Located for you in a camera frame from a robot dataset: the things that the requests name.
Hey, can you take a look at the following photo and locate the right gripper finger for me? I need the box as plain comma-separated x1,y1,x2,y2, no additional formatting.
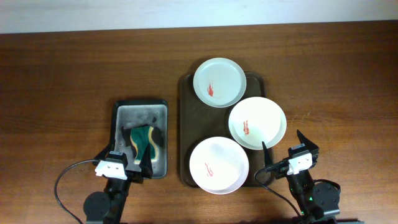
297,130,319,152
262,141,274,170

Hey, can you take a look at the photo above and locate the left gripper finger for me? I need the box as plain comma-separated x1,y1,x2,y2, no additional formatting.
94,143,114,161
139,144,153,179

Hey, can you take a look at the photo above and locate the green yellow sponge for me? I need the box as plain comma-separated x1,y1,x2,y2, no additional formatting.
130,126,159,164

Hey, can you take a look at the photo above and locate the cream white plate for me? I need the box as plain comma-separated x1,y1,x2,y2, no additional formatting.
228,96,287,150

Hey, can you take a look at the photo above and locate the pink white plate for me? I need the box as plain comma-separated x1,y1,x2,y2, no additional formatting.
189,137,249,195

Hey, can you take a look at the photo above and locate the pale green plate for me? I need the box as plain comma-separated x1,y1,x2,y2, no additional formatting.
193,58,247,108

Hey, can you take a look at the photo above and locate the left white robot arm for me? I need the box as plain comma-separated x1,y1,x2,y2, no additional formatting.
83,145,153,223

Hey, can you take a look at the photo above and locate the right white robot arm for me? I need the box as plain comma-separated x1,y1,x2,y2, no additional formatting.
255,131,341,223

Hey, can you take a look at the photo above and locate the black soapy water tray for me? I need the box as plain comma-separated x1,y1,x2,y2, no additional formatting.
109,99,169,179

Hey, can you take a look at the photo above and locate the brown serving tray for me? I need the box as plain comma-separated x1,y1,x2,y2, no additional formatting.
178,72,266,188

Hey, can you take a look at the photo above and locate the left black cable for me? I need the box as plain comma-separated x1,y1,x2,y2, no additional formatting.
53,159,100,224

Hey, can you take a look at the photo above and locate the black cable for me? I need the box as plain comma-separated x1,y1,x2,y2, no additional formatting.
53,159,100,224
254,167,304,218

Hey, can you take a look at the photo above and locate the right black cable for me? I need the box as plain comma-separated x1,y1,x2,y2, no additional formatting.
254,167,304,218

